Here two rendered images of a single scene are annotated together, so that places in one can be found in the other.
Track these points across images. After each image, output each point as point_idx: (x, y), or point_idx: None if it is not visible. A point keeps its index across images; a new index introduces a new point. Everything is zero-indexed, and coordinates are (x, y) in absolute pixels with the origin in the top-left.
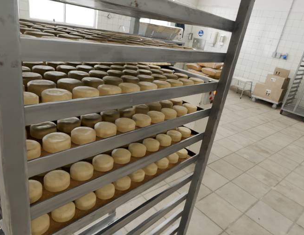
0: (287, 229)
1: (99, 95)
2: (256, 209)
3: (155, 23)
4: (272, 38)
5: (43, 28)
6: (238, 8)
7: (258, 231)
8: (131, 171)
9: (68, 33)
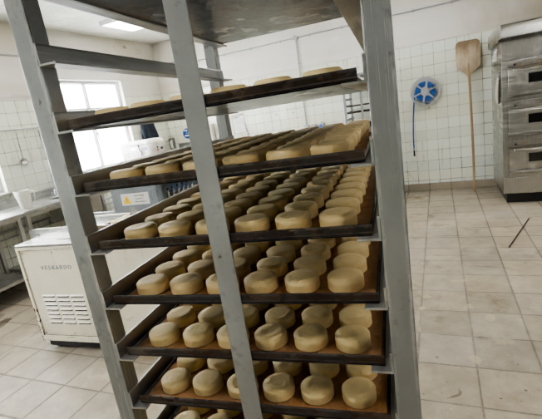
0: (472, 349)
1: None
2: (426, 347)
3: (107, 144)
4: (293, 108)
5: (254, 251)
6: (228, 82)
7: (448, 372)
8: None
9: (268, 242)
